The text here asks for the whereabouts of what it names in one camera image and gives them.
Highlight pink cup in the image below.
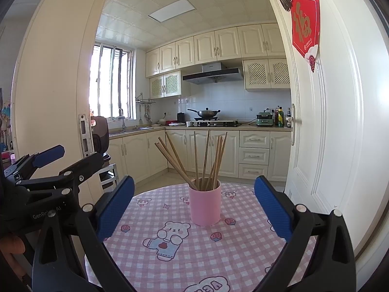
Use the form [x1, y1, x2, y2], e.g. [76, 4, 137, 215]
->
[189, 177, 221, 226]

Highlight person's left hand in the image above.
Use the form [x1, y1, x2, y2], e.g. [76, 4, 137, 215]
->
[0, 236, 25, 254]

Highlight red door poster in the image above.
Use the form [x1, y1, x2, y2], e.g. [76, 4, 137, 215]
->
[291, 0, 321, 73]

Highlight steel sink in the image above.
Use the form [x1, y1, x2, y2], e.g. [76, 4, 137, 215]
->
[109, 127, 154, 136]

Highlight black air fryer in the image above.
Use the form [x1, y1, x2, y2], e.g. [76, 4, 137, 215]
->
[90, 116, 110, 155]

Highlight ceiling light panel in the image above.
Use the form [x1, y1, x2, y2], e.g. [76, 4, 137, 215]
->
[148, 0, 195, 23]

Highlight gas stove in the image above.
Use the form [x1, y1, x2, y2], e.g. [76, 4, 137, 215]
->
[193, 119, 242, 127]

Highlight pink checked tablecloth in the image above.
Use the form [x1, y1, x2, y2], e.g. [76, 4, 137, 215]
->
[85, 183, 318, 292]

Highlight cream lower cabinets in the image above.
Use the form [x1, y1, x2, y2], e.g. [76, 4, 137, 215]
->
[108, 128, 292, 183]

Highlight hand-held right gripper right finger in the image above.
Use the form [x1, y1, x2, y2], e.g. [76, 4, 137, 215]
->
[254, 175, 357, 292]

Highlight bunch of wooden chopsticks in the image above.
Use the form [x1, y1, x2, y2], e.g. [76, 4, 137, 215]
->
[154, 129, 228, 192]

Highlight metal storage rack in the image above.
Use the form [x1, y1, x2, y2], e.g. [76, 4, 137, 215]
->
[99, 155, 117, 192]

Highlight small lattice door cabinet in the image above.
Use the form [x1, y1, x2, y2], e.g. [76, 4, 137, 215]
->
[149, 71, 182, 99]

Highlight metal strike plate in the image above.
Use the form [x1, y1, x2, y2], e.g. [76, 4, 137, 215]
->
[78, 114, 93, 158]

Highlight cream cabinets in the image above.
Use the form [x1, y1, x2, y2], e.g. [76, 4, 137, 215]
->
[145, 23, 288, 78]
[108, 128, 292, 183]

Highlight wall utensil rack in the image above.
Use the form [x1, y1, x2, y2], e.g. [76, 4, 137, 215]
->
[135, 93, 156, 125]

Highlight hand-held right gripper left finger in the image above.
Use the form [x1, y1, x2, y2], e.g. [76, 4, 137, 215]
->
[32, 175, 136, 292]

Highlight white door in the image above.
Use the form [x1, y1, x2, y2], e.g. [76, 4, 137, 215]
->
[264, 0, 389, 268]

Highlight wok with lid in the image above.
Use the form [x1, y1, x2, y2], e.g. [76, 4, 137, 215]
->
[187, 107, 221, 119]

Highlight range hood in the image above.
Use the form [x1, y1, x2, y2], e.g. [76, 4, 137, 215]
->
[182, 62, 244, 85]

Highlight wide lattice door cabinet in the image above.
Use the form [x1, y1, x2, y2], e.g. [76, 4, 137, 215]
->
[242, 58, 291, 92]

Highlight cream upper cabinets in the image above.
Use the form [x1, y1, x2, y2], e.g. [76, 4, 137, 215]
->
[145, 23, 288, 78]

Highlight green cooking appliance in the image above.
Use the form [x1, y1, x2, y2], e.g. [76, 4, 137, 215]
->
[256, 111, 275, 127]

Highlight window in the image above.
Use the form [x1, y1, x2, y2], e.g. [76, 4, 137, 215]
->
[89, 43, 134, 122]

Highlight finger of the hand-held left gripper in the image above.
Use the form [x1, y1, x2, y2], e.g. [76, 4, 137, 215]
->
[4, 145, 65, 180]
[17, 152, 105, 196]

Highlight cream drawer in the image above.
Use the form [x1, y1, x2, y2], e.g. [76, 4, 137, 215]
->
[239, 164, 268, 180]
[239, 147, 270, 165]
[239, 131, 270, 148]

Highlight metal door handle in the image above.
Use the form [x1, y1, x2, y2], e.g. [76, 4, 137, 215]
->
[290, 103, 303, 146]

